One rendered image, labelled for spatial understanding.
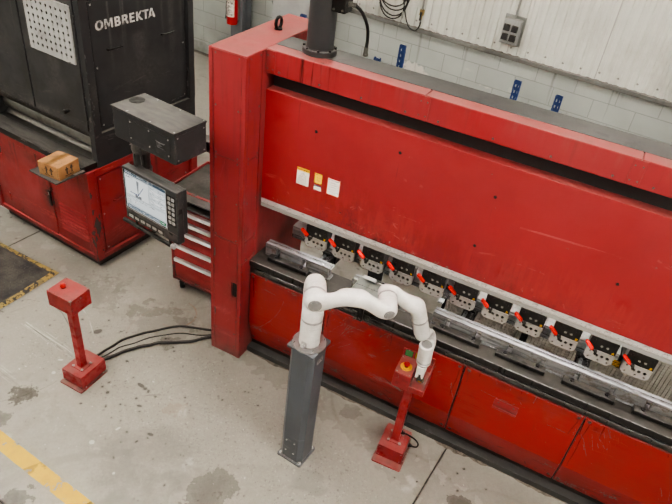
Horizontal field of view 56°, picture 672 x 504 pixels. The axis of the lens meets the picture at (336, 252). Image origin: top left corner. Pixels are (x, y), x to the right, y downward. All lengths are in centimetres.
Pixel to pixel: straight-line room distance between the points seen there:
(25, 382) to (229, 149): 220
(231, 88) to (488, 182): 149
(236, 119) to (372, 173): 83
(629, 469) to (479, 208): 178
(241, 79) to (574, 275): 207
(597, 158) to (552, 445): 184
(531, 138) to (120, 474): 306
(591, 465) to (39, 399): 356
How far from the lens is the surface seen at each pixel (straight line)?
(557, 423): 406
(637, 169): 321
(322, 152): 371
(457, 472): 442
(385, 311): 325
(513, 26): 750
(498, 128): 324
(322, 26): 356
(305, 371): 357
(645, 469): 418
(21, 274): 576
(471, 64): 789
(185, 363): 479
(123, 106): 376
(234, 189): 391
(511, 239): 350
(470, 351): 390
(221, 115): 375
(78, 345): 455
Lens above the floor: 349
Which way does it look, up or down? 36 degrees down
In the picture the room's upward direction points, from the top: 8 degrees clockwise
